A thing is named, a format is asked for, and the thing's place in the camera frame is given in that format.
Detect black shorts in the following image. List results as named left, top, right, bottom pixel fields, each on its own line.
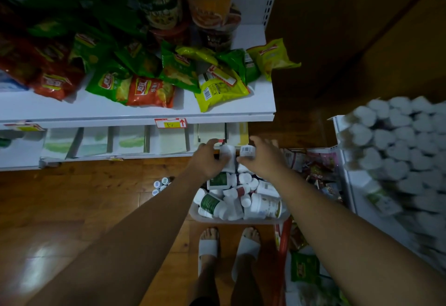
left=189, top=296, right=220, bottom=306

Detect dark instant noodle cup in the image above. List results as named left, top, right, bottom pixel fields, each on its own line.
left=199, top=27, right=235, bottom=53

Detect pile of snack bags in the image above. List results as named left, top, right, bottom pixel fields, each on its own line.
left=0, top=0, right=302, bottom=113

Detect orange instant noodle cup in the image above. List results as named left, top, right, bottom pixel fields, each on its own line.
left=184, top=0, right=243, bottom=32

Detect pile of mixed packets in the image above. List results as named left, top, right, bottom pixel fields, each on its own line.
left=278, top=147, right=353, bottom=306

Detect blue tissue packs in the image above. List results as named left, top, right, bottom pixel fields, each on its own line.
left=0, top=69, right=29, bottom=93

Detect row of pale flat packs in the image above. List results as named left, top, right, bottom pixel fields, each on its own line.
left=41, top=122, right=250, bottom=160

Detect clear plastic bin of bottles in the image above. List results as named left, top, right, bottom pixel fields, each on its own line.
left=188, top=162, right=292, bottom=226

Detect white metal shelf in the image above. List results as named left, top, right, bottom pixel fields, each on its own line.
left=271, top=94, right=446, bottom=306
left=0, top=0, right=282, bottom=172

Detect white left slipper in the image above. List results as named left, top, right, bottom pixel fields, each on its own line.
left=197, top=227, right=221, bottom=279

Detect person's left forearm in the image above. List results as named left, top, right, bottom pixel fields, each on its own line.
left=24, top=169, right=216, bottom=306

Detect white sticker-lid jar bottle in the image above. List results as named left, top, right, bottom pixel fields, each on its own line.
left=218, top=144, right=237, bottom=174
left=238, top=144, right=257, bottom=163

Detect green instant noodle cup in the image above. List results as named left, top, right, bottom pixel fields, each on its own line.
left=131, top=0, right=184, bottom=32

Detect person's left hand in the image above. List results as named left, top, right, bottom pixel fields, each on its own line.
left=186, top=137, right=231, bottom=181

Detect stack of white heart-lid jars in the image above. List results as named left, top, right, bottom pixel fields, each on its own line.
left=337, top=95, right=446, bottom=261

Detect person's leg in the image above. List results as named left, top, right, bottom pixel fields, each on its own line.
left=230, top=227, right=265, bottom=306
left=195, top=227, right=221, bottom=306

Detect person's right leg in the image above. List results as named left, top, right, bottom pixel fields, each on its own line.
left=230, top=227, right=265, bottom=306

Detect white right slipper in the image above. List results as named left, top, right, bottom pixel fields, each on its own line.
left=231, top=227, right=262, bottom=283

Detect white slipper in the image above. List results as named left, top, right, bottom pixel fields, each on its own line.
left=197, top=227, right=221, bottom=279
left=231, top=227, right=262, bottom=283

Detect person's left leg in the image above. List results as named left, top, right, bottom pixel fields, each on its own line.
left=195, top=227, right=221, bottom=306

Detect person's right hand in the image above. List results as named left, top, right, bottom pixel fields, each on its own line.
left=236, top=135, right=290, bottom=181

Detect red yellow price tag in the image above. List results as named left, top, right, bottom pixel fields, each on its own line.
left=2, top=122, right=46, bottom=133
left=154, top=117, right=189, bottom=129

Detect pack of small bottles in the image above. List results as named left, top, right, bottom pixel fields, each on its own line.
left=151, top=176, right=172, bottom=197

